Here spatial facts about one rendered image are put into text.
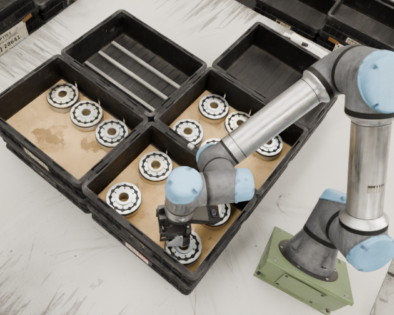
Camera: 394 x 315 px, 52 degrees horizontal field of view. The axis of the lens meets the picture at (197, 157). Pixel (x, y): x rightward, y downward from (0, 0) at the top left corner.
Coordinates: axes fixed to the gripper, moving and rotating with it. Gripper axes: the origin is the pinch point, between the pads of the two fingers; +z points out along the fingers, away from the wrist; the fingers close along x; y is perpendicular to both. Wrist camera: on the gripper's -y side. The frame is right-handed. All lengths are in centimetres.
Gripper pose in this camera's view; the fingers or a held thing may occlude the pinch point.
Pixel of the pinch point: (182, 235)
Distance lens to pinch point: 117.0
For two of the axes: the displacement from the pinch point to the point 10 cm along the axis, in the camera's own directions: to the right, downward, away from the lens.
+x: 1.9, 8.6, -4.7
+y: -9.8, 1.1, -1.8
